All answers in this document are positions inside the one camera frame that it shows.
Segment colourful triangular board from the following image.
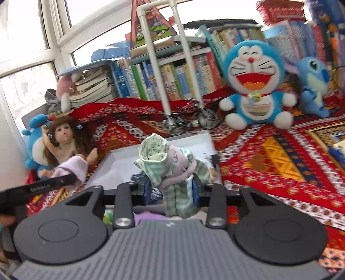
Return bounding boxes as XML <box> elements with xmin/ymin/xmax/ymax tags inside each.
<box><xmin>126</xmin><ymin>0</ymin><xmax>177</xmax><ymax>49</ymax></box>

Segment red patterned blanket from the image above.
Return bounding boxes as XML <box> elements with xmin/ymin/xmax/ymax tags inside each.
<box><xmin>25</xmin><ymin>89</ymin><xmax>345</xmax><ymax>272</ymax></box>

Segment row of upright books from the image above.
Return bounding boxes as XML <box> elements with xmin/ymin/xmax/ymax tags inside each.
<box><xmin>112</xmin><ymin>16</ymin><xmax>345</xmax><ymax>101</ymax></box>

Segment person's left hand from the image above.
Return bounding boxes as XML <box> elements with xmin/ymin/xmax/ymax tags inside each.
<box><xmin>0</xmin><ymin>215</ymin><xmax>17</xmax><ymax>228</ymax></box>

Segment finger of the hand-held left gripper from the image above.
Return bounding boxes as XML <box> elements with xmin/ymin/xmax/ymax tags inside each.
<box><xmin>52</xmin><ymin>174</ymin><xmax>77</xmax><ymax>188</ymax></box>

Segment green checked sock bundle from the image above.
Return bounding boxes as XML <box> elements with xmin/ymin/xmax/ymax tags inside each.
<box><xmin>134</xmin><ymin>133</ymin><xmax>211</xmax><ymax>218</ymax></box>

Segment white cardboard box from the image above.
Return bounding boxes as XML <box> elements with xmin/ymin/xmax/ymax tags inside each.
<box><xmin>86</xmin><ymin>131</ymin><xmax>222</xmax><ymax>195</ymax></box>

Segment blue alien plush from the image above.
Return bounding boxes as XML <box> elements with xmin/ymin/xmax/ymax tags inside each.
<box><xmin>286</xmin><ymin>56</ymin><xmax>331</xmax><ymax>118</ymax></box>

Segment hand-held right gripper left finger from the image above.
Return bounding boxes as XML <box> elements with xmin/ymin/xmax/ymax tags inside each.
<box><xmin>65</xmin><ymin>178</ymin><xmax>153</xmax><ymax>230</ymax></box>

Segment white window frame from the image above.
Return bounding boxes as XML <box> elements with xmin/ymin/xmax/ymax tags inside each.
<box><xmin>0</xmin><ymin>0</ymin><xmax>243</xmax><ymax>89</ymax></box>

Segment long-haired baby doll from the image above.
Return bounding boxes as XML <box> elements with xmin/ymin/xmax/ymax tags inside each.
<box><xmin>38</xmin><ymin>116</ymin><xmax>98</xmax><ymax>179</ymax></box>

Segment stack of flat books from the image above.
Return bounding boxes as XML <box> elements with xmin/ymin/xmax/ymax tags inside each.
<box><xmin>69</xmin><ymin>65</ymin><xmax>118</xmax><ymax>109</ymax></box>

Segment blue robot cat plush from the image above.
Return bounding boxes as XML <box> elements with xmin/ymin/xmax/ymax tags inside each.
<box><xmin>219</xmin><ymin>40</ymin><xmax>298</xmax><ymax>130</ymax></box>

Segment blue white round plush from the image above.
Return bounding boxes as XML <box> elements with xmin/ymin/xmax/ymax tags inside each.
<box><xmin>22</xmin><ymin>114</ymin><xmax>54</xmax><ymax>169</ymax></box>

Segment grey crumpled cloth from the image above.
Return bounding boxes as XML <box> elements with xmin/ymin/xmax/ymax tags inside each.
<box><xmin>44</xmin><ymin>89</ymin><xmax>63</xmax><ymax>114</ymax></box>

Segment red plastic basket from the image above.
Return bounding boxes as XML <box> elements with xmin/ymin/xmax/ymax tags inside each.
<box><xmin>256</xmin><ymin>0</ymin><xmax>307</xmax><ymax>26</ymax></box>

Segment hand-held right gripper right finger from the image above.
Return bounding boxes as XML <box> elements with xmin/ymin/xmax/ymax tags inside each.
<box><xmin>192</xmin><ymin>179</ymin><xmax>273</xmax><ymax>230</ymax></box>

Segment lilac fuzzy sock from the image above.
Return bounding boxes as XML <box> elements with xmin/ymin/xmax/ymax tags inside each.
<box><xmin>51</xmin><ymin>156</ymin><xmax>89</xmax><ymax>188</ymax></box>

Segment pink white plush toy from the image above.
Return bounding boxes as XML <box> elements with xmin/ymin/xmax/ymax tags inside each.
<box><xmin>56</xmin><ymin>73</ymin><xmax>79</xmax><ymax>112</ymax></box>

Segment white pipe frame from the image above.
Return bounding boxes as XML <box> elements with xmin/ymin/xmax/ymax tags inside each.
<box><xmin>137</xmin><ymin>0</ymin><xmax>205</xmax><ymax>114</ymax></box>

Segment black miniature bicycle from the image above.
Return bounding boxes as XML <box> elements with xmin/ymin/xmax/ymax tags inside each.
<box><xmin>162</xmin><ymin>104</ymin><xmax>219</xmax><ymax>136</ymax></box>

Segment blue printed package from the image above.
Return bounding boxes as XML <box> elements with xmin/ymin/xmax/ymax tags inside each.
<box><xmin>304</xmin><ymin>0</ymin><xmax>345</xmax><ymax>27</ymax></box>

